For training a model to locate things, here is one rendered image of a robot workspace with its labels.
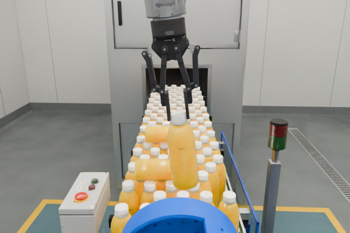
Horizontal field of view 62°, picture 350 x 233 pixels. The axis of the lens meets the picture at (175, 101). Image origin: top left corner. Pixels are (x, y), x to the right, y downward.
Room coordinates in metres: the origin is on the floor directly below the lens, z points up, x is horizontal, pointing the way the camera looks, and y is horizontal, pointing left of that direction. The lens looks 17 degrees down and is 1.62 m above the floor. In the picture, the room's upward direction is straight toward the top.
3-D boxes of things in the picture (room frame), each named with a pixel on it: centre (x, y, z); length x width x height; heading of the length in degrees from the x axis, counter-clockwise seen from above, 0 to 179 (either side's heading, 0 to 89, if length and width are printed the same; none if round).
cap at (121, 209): (0.71, 0.15, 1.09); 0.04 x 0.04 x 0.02
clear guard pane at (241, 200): (1.22, -0.28, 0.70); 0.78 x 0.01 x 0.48; 0
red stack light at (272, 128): (0.97, -0.37, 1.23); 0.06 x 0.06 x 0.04
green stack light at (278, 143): (0.97, -0.37, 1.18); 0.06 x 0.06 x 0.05
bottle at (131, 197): (0.83, 0.15, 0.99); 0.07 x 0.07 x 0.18
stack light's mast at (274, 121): (0.97, -0.37, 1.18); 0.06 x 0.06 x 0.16
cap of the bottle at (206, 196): (0.77, -0.10, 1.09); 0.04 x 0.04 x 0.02
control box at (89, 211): (0.79, 0.28, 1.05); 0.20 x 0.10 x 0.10; 0
